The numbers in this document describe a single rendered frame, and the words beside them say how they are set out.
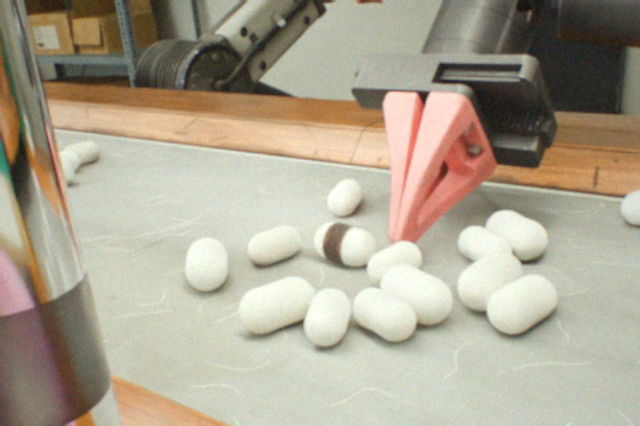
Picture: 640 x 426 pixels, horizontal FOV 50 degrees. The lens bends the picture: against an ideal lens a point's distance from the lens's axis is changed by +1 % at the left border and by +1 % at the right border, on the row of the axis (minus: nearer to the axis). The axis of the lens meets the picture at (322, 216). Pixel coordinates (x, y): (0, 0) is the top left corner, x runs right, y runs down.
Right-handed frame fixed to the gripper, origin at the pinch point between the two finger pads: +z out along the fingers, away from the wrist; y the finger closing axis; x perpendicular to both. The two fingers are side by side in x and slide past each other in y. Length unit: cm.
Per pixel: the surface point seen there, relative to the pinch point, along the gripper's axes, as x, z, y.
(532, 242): 1.7, -1.4, 6.1
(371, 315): -4.5, 6.0, 2.6
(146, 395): -11.8, 12.6, -0.3
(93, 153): 4.9, -4.3, -34.6
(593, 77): 156, -132, -43
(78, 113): 10, -11, -48
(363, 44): 150, -140, -131
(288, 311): -5.2, 7.0, -1.0
